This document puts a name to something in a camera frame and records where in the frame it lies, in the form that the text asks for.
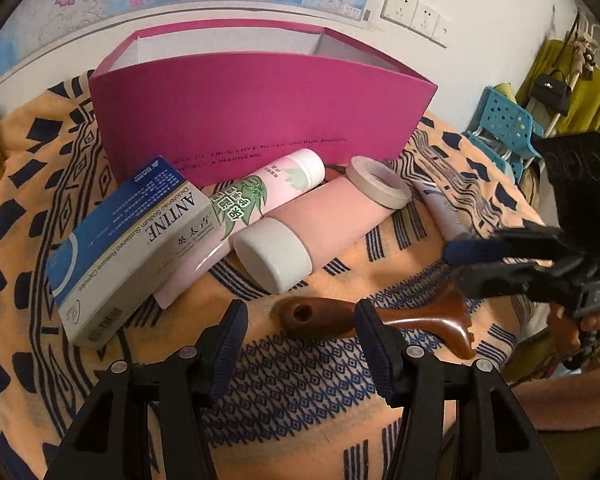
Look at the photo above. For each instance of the black handbag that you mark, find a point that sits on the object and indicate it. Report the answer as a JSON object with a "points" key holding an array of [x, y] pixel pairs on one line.
{"points": [[552, 91]]}

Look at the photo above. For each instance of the brown wooden massager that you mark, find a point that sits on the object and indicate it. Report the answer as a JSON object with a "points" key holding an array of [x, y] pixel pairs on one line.
{"points": [[330, 320]]}

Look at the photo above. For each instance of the pink tube with leaf print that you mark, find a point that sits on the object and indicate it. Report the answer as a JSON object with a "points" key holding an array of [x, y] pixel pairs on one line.
{"points": [[245, 200]]}

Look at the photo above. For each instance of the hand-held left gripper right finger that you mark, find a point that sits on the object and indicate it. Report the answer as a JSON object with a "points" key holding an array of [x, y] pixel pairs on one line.
{"points": [[372, 340]]}

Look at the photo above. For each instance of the person's right hand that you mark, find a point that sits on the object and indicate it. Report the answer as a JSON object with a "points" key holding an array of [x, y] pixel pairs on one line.
{"points": [[597, 330]]}

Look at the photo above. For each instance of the person's right forearm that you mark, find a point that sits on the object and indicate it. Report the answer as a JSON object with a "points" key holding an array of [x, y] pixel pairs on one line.
{"points": [[570, 400]]}

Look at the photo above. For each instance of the white wall socket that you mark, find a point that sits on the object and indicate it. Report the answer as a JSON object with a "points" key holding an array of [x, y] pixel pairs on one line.
{"points": [[425, 19], [399, 5]]}

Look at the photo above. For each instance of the white wall switch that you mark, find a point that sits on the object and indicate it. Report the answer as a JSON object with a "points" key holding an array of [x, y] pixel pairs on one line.
{"points": [[442, 31]]}

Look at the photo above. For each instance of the white coat rack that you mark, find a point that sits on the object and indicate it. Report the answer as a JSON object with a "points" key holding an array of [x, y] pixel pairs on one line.
{"points": [[555, 120]]}

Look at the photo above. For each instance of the magenta cardboard box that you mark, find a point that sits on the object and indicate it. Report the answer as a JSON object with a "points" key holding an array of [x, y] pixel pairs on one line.
{"points": [[260, 105]]}

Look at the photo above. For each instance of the tape roll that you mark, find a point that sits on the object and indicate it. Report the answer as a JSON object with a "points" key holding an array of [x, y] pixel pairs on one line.
{"points": [[360, 182]]}

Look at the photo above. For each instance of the blue plastic chair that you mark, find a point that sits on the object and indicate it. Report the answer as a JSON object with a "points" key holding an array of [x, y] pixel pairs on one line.
{"points": [[505, 115]]}

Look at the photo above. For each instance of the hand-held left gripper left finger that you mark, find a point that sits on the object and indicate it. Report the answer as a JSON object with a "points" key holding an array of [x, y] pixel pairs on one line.
{"points": [[232, 340]]}

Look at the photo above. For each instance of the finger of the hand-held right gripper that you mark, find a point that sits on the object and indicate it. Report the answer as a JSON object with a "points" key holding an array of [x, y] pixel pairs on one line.
{"points": [[462, 250], [485, 280]]}

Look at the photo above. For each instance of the olive green cloth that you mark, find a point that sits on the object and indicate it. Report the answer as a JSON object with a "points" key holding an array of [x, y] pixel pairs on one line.
{"points": [[530, 365]]}

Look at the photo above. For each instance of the plain pink tube white cap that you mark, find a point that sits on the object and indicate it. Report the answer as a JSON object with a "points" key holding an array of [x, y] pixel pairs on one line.
{"points": [[325, 215]]}

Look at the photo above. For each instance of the blue and white medicine box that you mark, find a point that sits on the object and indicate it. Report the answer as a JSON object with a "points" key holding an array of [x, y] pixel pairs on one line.
{"points": [[130, 240]]}

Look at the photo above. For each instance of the small lavender tube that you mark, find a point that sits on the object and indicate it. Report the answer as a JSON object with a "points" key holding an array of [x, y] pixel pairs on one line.
{"points": [[442, 210]]}

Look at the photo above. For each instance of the yellow garment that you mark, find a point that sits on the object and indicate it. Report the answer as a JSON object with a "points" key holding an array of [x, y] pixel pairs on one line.
{"points": [[590, 100]]}

